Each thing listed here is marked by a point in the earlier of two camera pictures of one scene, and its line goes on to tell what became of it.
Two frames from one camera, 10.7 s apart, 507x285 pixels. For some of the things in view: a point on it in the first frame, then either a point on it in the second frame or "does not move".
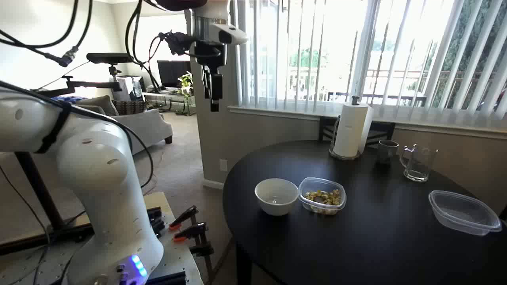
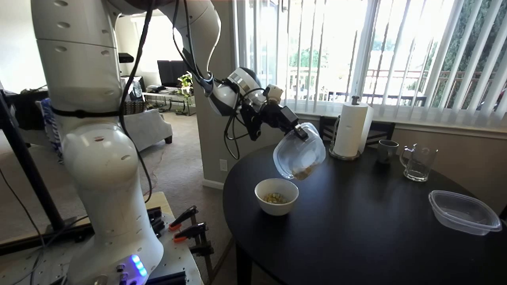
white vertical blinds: (420, 55) does not move
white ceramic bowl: (275, 196) does not move
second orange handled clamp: (191, 234) does not move
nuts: (326, 197) → (280, 199)
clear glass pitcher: (416, 163) does not move
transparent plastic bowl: (321, 196) → (296, 158)
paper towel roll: (350, 131) does not move
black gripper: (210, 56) → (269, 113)
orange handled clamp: (188, 213) does not move
